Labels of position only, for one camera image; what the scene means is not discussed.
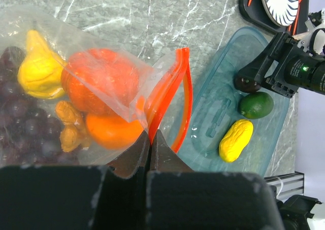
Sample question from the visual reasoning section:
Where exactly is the clear zip top bag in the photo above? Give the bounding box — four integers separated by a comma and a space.
1, 6, 193, 165

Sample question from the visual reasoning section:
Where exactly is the orange plastic spoon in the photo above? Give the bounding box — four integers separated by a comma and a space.
287, 0, 302, 35

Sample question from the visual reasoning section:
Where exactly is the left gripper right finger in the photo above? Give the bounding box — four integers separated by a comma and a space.
146, 132, 282, 229

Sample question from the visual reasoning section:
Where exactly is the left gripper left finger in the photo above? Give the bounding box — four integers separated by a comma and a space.
1, 133, 150, 229

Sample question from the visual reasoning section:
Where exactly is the textured orange tangerine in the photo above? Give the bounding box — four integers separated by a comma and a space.
61, 48, 139, 115

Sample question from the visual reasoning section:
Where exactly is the striped white plate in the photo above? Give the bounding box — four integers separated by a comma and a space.
262, 0, 299, 27

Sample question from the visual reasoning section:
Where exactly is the dark red grape bunch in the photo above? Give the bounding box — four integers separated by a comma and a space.
1, 46, 79, 166

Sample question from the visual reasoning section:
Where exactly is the yellow pear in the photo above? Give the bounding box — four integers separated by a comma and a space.
17, 29, 67, 100

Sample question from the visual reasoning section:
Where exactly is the black serving tray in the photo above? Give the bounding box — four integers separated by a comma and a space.
239, 0, 309, 35

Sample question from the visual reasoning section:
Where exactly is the orange dried fruit slice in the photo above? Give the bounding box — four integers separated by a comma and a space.
60, 124, 92, 152

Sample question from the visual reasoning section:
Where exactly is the orange dried fruit piece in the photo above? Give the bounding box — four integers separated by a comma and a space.
55, 101, 84, 127

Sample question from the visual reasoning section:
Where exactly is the green lime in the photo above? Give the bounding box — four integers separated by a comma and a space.
239, 92, 274, 119

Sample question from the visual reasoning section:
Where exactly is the dark purple plum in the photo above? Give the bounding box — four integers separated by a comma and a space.
234, 75, 261, 93

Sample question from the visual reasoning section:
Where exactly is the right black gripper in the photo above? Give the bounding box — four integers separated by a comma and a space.
237, 32, 324, 98

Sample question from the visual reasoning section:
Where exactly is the yellow corn cob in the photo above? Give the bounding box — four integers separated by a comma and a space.
218, 119, 254, 163

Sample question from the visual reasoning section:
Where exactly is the smooth orange persimmon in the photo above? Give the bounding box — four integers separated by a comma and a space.
85, 113, 144, 150

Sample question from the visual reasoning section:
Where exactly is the teal plastic food tray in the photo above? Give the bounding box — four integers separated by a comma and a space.
178, 27, 289, 176

